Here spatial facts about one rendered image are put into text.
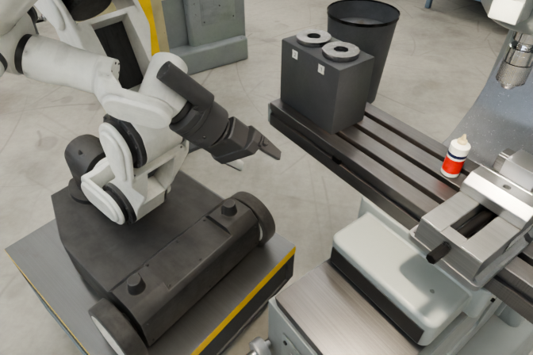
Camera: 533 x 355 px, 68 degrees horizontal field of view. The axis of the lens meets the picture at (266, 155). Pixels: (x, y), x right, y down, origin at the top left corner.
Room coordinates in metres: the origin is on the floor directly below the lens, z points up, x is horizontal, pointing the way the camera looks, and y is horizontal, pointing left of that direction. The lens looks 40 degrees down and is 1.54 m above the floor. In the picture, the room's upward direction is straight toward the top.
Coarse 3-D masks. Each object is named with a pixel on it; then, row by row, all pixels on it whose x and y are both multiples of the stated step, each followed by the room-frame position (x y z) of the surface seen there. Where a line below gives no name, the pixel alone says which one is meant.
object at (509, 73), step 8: (504, 56) 0.62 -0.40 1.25; (512, 56) 0.60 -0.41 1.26; (504, 64) 0.61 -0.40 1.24; (512, 64) 0.60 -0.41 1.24; (520, 64) 0.59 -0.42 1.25; (528, 64) 0.59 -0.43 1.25; (504, 72) 0.60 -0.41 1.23; (512, 72) 0.59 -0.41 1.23; (520, 72) 0.59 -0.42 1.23; (528, 72) 0.59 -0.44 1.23; (504, 80) 0.60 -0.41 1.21; (512, 80) 0.59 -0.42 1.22; (520, 80) 0.59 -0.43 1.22
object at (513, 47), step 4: (508, 44) 0.62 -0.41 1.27; (512, 44) 0.62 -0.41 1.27; (516, 44) 0.62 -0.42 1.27; (508, 48) 0.62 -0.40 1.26; (512, 48) 0.61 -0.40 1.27; (516, 48) 0.60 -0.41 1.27; (520, 48) 0.60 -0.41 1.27; (524, 48) 0.60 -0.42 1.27; (528, 48) 0.60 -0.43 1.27; (532, 48) 0.60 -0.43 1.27; (512, 52) 0.60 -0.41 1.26; (516, 52) 0.60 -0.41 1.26; (520, 52) 0.60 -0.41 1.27; (524, 52) 0.59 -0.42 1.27; (528, 52) 0.59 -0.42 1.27; (532, 52) 0.59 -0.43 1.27; (520, 56) 0.59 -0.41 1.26; (524, 56) 0.59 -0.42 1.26; (528, 56) 0.59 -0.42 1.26; (532, 56) 0.59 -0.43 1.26
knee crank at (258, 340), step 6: (258, 336) 0.48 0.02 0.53; (252, 342) 0.46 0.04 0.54; (258, 342) 0.46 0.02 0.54; (264, 342) 0.46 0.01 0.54; (252, 348) 0.45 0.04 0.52; (258, 348) 0.45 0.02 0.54; (264, 348) 0.45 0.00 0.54; (246, 354) 0.44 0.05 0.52; (252, 354) 0.44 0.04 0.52; (258, 354) 0.44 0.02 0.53; (264, 354) 0.43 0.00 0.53; (270, 354) 0.44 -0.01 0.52
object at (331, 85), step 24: (288, 48) 0.97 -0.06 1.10; (312, 48) 0.93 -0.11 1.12; (336, 48) 0.91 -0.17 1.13; (288, 72) 0.96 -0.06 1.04; (312, 72) 0.89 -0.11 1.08; (336, 72) 0.82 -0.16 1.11; (360, 72) 0.86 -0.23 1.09; (288, 96) 0.96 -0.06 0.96; (312, 96) 0.88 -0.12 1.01; (336, 96) 0.82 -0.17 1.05; (360, 96) 0.87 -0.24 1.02; (312, 120) 0.87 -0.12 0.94; (336, 120) 0.82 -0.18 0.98; (360, 120) 0.88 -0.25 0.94
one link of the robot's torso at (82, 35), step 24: (48, 0) 0.75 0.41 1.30; (120, 0) 0.87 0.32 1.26; (72, 24) 0.73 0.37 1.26; (96, 24) 0.77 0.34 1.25; (120, 24) 0.82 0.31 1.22; (144, 24) 0.82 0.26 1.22; (96, 48) 0.73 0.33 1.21; (120, 48) 0.80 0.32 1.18; (144, 48) 0.79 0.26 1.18; (120, 72) 0.78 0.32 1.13; (144, 72) 0.80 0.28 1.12; (120, 120) 0.70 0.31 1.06; (144, 144) 0.67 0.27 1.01; (168, 144) 0.72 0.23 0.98
